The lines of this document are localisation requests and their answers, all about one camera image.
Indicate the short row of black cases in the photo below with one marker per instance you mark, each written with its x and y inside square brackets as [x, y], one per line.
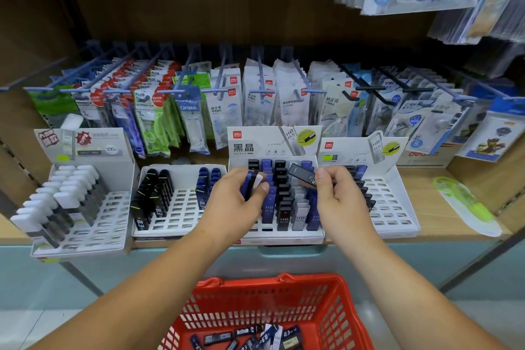
[363, 189]

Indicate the blue pencil lead case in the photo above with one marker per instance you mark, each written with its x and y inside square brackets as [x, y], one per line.
[247, 185]

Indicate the hanging dark green packets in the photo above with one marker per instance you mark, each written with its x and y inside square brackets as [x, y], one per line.
[51, 103]

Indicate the white display box, red badge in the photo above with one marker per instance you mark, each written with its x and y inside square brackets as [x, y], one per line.
[117, 181]

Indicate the black peg hook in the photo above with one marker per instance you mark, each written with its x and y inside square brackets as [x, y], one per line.
[439, 85]
[389, 81]
[348, 81]

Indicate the white display box, green label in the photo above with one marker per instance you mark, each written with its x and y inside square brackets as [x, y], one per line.
[389, 202]

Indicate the pile of lead cases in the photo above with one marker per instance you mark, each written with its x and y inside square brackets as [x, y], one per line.
[254, 339]

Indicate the rows of mixed lead cases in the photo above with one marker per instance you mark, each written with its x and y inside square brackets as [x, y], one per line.
[287, 202]

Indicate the wooden display shelf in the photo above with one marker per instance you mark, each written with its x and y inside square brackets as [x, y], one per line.
[426, 206]

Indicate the hanging cartoon print packets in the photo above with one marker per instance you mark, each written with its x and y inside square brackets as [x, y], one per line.
[494, 132]

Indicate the person's left thumb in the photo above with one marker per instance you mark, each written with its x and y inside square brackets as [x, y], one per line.
[259, 193]

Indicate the hanging light blue tape packets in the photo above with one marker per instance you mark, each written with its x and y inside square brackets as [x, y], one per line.
[426, 124]

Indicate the white carton with orange print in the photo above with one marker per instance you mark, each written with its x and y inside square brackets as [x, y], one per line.
[426, 158]

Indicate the person's left forearm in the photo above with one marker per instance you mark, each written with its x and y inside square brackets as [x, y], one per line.
[147, 300]

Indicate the hanging light green refill packets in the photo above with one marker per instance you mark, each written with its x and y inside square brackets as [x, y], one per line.
[158, 128]

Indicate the row of white-capped lead cases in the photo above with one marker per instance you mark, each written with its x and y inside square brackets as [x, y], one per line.
[67, 198]

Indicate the person's left hand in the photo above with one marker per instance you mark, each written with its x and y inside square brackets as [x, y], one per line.
[225, 206]

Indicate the red plastic shopping basket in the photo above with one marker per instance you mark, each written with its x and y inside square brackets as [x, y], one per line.
[266, 300]

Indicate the white display box, grey header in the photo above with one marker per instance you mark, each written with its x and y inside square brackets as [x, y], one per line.
[262, 142]

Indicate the row of black lead cases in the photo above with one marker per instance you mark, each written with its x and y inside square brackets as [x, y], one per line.
[154, 194]

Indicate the person's right forearm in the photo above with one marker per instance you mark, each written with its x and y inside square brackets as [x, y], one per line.
[410, 300]

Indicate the black pencil lead case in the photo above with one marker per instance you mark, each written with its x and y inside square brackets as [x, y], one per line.
[301, 174]

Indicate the hanging red-label tape packets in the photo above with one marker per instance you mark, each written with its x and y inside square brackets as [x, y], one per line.
[102, 95]

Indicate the low white display tray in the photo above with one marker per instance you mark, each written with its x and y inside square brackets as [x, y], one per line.
[182, 206]

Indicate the person's right thumb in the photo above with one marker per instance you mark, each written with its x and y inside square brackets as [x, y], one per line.
[320, 185]

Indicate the hanging blue-header refill packets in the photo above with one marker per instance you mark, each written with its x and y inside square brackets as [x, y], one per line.
[190, 116]

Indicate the green correction tape packet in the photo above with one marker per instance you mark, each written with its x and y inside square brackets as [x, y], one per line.
[467, 206]

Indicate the row of dark blue cases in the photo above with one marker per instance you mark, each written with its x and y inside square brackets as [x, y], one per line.
[204, 189]

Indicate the hanging white red-mark packets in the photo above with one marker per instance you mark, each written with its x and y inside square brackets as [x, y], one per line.
[287, 99]

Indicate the person's right hand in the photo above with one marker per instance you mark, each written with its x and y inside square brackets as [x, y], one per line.
[342, 206]

